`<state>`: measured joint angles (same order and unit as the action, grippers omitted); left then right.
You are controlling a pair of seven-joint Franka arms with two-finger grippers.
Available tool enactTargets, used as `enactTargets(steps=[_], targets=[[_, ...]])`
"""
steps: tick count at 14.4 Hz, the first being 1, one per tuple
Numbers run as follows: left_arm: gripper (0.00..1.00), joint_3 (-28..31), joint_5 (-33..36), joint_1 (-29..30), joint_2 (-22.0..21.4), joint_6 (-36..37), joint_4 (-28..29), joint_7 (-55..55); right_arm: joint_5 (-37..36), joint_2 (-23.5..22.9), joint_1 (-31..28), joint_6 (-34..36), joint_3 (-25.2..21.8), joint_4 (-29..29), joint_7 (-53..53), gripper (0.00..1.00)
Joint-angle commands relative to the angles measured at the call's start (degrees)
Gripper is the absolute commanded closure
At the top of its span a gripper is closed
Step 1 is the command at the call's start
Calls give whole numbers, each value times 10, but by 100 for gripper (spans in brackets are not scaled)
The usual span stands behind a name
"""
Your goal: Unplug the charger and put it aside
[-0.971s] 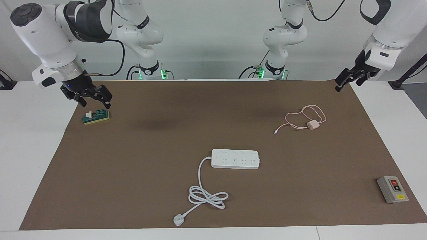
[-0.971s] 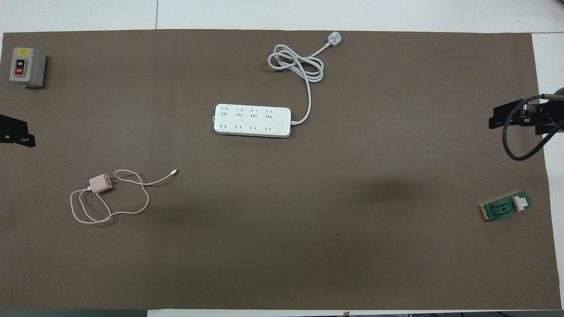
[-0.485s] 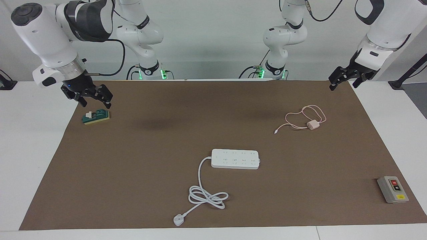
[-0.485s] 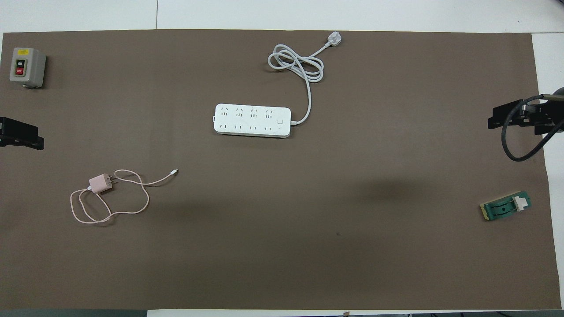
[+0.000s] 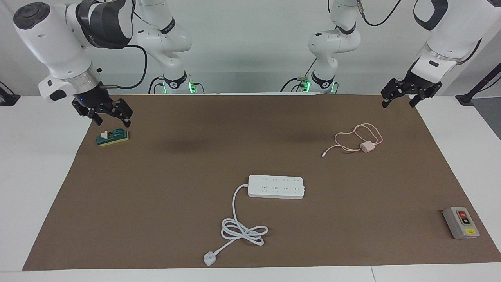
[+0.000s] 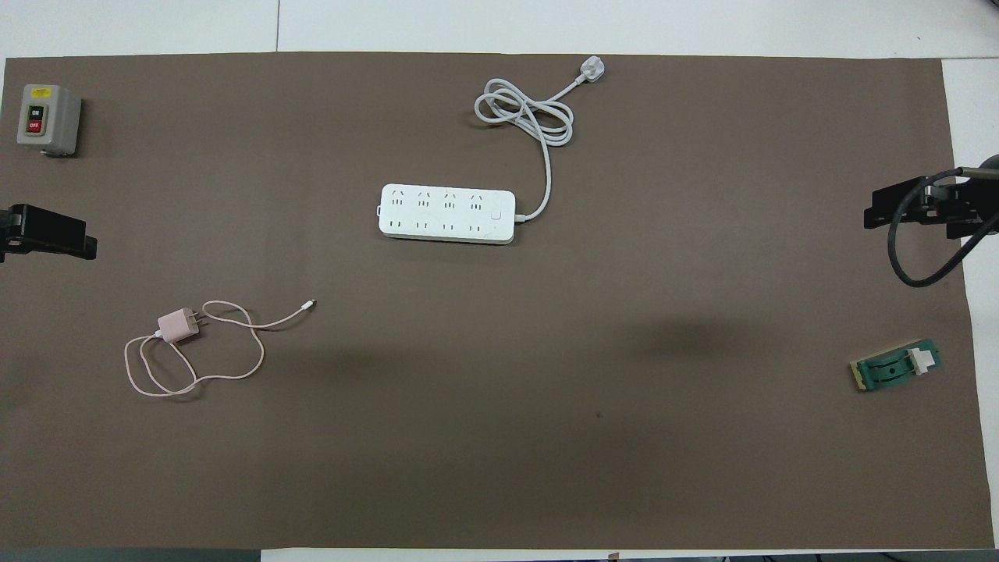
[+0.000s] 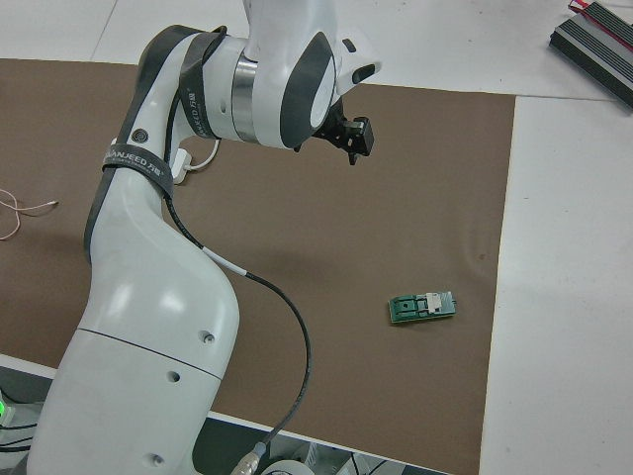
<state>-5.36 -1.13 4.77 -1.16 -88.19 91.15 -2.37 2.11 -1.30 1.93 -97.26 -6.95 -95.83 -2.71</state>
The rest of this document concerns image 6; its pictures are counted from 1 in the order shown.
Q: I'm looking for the grey on-off switch box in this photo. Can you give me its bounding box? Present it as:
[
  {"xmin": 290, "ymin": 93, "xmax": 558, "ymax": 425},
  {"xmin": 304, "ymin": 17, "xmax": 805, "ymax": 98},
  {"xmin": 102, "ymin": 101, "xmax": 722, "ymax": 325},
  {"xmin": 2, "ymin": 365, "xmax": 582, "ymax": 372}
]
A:
[{"xmin": 16, "ymin": 84, "xmax": 82, "ymax": 157}]

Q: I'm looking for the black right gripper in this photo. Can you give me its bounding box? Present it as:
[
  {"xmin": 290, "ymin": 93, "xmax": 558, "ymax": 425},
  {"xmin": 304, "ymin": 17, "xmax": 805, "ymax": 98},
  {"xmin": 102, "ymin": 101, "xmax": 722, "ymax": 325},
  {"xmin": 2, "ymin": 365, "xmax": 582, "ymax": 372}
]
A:
[{"xmin": 864, "ymin": 176, "xmax": 999, "ymax": 241}]

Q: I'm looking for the pink wall charger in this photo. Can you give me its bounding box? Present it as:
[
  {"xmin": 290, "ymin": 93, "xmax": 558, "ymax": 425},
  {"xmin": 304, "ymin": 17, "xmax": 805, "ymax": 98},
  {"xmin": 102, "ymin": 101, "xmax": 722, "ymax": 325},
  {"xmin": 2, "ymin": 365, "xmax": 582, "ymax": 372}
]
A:
[{"xmin": 157, "ymin": 308, "xmax": 208, "ymax": 344}]

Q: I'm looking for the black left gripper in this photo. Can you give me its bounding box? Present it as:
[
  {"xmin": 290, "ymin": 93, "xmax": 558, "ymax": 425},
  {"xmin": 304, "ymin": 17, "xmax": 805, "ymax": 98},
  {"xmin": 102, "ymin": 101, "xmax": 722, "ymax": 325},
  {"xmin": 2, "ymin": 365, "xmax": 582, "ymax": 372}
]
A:
[{"xmin": 0, "ymin": 205, "xmax": 98, "ymax": 263}]

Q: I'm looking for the green knife switch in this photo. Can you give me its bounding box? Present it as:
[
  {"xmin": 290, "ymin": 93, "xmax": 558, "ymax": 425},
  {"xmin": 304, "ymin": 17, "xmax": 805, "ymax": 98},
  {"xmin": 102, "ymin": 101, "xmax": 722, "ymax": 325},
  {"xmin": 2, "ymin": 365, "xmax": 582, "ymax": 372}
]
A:
[{"xmin": 849, "ymin": 337, "xmax": 943, "ymax": 393}]

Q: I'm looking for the white power strip with cord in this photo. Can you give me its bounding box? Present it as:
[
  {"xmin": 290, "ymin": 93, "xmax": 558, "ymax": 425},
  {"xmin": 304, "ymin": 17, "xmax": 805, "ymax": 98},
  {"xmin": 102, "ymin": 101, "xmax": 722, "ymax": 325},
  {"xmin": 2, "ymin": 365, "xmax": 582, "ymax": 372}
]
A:
[{"xmin": 378, "ymin": 55, "xmax": 608, "ymax": 245}]

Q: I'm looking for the pink charging cable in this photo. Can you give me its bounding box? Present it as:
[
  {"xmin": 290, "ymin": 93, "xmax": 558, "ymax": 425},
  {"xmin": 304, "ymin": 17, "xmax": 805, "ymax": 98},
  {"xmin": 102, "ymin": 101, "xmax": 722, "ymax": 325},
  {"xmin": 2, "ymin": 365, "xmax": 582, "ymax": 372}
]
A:
[{"xmin": 125, "ymin": 299, "xmax": 317, "ymax": 398}]

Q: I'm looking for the brown table mat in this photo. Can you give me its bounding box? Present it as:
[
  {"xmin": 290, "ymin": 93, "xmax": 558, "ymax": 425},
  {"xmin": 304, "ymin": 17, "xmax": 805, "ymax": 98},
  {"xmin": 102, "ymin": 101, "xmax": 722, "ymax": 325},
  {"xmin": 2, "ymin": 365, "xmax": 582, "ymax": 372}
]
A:
[{"xmin": 0, "ymin": 51, "xmax": 992, "ymax": 551}]

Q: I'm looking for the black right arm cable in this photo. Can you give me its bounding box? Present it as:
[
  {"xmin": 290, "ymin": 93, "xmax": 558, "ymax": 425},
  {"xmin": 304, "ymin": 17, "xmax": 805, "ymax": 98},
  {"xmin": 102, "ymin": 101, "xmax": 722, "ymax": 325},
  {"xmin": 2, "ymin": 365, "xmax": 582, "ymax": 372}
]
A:
[{"xmin": 890, "ymin": 166, "xmax": 999, "ymax": 288}]

